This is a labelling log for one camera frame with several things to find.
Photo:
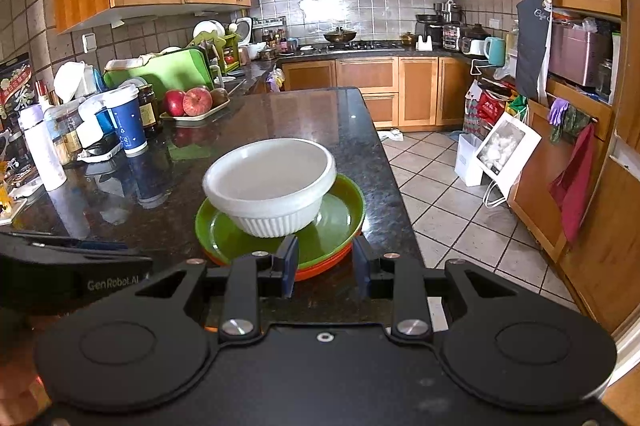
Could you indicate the white plastic bag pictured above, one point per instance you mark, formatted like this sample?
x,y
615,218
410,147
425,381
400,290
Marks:
x,y
72,81

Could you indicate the green dish rack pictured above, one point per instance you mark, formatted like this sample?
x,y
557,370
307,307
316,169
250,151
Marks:
x,y
227,54

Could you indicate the clear plastic jar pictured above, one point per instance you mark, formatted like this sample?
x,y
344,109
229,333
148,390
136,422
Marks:
x,y
65,136

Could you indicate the yellow figure stand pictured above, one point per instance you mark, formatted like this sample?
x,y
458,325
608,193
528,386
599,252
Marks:
x,y
7,201

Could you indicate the orange plastic plate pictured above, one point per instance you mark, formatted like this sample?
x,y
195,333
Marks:
x,y
320,270

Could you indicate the plain white paper bag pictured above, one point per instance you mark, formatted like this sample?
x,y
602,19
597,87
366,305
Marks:
x,y
467,161

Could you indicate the black food tray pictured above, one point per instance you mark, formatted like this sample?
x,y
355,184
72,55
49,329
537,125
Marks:
x,y
100,152

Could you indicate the dark sauce jar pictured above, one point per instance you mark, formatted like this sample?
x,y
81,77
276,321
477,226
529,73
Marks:
x,y
148,106

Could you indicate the wooden lower cabinets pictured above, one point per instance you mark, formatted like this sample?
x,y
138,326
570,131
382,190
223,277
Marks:
x,y
415,91

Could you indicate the blue paper cup white lid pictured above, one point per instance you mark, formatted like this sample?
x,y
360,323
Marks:
x,y
127,121

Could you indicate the black tea packet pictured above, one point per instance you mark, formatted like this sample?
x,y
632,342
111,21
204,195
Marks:
x,y
15,91

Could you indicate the red gift bag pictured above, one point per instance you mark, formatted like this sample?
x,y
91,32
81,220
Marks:
x,y
487,109

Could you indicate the brown kiwi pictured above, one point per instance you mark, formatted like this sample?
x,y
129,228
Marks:
x,y
219,96

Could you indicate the white windowed paper bag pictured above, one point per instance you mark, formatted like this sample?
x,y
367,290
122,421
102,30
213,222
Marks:
x,y
507,151

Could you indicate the white water bottle purple lid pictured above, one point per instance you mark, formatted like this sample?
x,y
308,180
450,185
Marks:
x,y
42,151

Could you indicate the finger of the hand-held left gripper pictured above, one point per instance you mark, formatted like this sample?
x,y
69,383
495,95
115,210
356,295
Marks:
x,y
102,245

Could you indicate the green plastic plate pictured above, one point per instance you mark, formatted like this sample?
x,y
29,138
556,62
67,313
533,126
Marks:
x,y
330,226

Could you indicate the white and blue tissue pack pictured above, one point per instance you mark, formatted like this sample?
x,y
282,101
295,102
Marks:
x,y
95,126

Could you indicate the white rice cooker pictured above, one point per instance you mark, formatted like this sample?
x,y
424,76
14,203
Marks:
x,y
243,31

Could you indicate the gas stove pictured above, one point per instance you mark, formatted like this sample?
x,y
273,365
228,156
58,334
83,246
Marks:
x,y
365,46

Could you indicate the purple hanging cloth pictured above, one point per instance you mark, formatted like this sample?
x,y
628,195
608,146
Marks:
x,y
276,80

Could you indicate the beige foam tray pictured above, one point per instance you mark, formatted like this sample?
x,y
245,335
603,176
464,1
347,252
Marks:
x,y
195,117

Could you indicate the green cutting board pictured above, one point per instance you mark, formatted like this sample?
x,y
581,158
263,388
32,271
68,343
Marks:
x,y
165,69

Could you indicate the teal kettle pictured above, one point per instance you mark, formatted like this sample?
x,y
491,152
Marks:
x,y
495,52

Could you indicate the white dinner plate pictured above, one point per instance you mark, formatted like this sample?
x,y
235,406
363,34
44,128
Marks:
x,y
207,29

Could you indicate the dark wok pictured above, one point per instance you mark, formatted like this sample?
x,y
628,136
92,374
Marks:
x,y
340,36

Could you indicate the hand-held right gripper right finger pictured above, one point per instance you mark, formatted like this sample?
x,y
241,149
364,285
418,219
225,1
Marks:
x,y
361,268

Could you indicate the dark apron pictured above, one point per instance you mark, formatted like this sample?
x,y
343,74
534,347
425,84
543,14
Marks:
x,y
532,46

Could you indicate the white knife holder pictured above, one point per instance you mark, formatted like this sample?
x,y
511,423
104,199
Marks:
x,y
425,44

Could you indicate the purple rubber gloves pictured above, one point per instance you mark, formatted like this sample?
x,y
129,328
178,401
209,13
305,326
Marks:
x,y
558,111

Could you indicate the pink countertop oven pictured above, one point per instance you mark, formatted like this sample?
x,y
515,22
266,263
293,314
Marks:
x,y
577,54

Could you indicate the wooden side cabinet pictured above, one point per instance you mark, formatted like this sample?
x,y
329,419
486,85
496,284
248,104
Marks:
x,y
600,256

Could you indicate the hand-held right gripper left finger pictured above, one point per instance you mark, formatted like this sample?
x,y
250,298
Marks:
x,y
288,266

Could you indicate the glass teapot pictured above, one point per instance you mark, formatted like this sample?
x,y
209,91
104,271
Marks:
x,y
408,40

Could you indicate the red cloth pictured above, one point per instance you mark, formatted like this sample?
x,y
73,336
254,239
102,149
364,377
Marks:
x,y
575,191

